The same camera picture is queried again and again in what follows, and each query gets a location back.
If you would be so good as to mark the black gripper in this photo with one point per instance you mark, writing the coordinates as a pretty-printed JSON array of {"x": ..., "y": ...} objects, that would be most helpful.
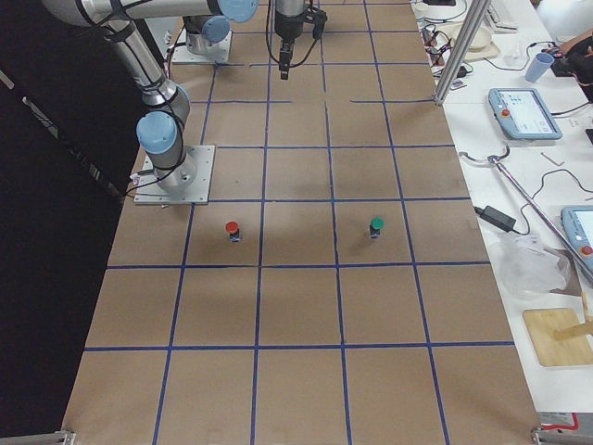
[{"x": 286, "y": 26}]

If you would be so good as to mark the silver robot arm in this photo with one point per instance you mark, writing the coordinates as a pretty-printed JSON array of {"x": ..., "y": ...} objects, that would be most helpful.
[
  {"x": 215, "y": 26},
  {"x": 160, "y": 131}
]

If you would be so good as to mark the red push button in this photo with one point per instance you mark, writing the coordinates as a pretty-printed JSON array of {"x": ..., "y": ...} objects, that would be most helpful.
[{"x": 232, "y": 228}]

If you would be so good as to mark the wooden board stand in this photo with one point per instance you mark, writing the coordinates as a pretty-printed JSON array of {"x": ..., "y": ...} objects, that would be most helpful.
[{"x": 558, "y": 336}]

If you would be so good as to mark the beige tray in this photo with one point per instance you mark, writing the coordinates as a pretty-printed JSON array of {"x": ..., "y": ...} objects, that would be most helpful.
[{"x": 481, "y": 46}]

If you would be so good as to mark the metal cane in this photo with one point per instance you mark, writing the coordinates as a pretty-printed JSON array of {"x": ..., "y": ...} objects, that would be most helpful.
[{"x": 496, "y": 161}]

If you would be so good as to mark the blue plastic cup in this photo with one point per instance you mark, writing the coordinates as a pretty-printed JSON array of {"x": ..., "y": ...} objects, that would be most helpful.
[{"x": 539, "y": 65}]

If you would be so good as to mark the black power adapter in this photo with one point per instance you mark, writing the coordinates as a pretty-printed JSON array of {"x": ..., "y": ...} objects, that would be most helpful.
[{"x": 495, "y": 217}]

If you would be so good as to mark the clear plastic bag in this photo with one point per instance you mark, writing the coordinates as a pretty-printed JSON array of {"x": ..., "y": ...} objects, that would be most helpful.
[{"x": 525, "y": 267}]

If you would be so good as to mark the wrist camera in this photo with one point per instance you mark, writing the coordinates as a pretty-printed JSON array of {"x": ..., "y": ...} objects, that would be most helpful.
[{"x": 318, "y": 18}]

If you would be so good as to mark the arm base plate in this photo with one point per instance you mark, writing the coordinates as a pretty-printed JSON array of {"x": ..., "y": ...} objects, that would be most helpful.
[
  {"x": 189, "y": 183},
  {"x": 196, "y": 50}
]

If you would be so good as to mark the aluminium frame post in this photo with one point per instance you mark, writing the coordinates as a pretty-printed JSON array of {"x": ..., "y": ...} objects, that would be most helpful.
[{"x": 471, "y": 24}]

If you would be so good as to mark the teach pendant near post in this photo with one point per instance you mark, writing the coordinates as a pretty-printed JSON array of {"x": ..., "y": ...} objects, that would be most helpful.
[{"x": 522, "y": 114}]

